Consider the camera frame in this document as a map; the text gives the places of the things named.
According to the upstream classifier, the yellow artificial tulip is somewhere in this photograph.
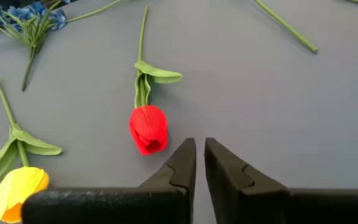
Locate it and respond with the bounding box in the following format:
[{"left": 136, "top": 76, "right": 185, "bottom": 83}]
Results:
[
  {"left": 252, "top": 0, "right": 319, "bottom": 54},
  {"left": 0, "top": 78, "right": 63, "bottom": 224}
]

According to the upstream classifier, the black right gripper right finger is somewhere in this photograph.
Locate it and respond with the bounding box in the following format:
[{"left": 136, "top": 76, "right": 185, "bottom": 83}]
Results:
[{"left": 204, "top": 137, "right": 358, "bottom": 224}]

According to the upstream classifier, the red artificial tulip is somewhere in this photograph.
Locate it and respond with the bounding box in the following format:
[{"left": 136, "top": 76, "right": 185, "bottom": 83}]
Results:
[{"left": 128, "top": 5, "right": 183, "bottom": 156}]

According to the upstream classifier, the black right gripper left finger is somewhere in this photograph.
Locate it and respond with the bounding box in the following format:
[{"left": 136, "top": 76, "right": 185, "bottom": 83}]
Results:
[{"left": 21, "top": 137, "right": 197, "bottom": 224}]

